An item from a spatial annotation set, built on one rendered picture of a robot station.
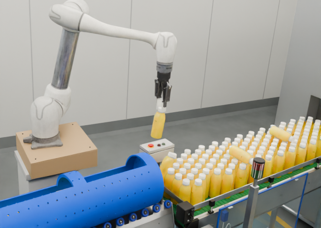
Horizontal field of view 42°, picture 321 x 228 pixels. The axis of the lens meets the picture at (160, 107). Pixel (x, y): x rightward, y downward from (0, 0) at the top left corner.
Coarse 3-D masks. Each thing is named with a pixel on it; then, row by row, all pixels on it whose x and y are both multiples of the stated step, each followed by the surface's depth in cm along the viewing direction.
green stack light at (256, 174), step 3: (252, 168) 222; (252, 171) 222; (255, 171) 221; (258, 171) 220; (261, 171) 220; (252, 174) 223; (255, 174) 221; (258, 174) 221; (261, 174) 221; (252, 177) 223; (255, 177) 222; (258, 177) 222; (261, 177) 223
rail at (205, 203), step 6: (306, 162) 283; (312, 162) 288; (288, 168) 273; (294, 168) 277; (276, 174) 266; (282, 174) 270; (258, 180) 256; (264, 180) 260; (246, 186) 250; (228, 192) 242; (234, 192) 245; (216, 198) 236; (222, 198) 240; (198, 204) 228; (204, 204) 232
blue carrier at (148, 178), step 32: (128, 160) 231; (32, 192) 203; (64, 192) 189; (96, 192) 196; (128, 192) 205; (160, 192) 217; (0, 224) 170; (32, 224) 177; (64, 224) 186; (96, 224) 201
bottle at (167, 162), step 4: (168, 156) 246; (164, 160) 246; (168, 160) 245; (172, 160) 246; (164, 164) 246; (168, 164) 245; (172, 164) 247; (160, 168) 247; (164, 168) 246; (164, 172) 246; (164, 176) 246
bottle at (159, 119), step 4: (156, 112) 240; (160, 112) 238; (156, 116) 239; (160, 116) 238; (164, 116) 240; (156, 120) 239; (160, 120) 239; (164, 120) 240; (152, 124) 242; (156, 124) 240; (160, 124) 240; (152, 128) 242; (156, 128) 240; (160, 128) 241; (152, 132) 242; (156, 132) 241; (160, 132) 242; (152, 136) 243; (156, 136) 242; (160, 136) 243
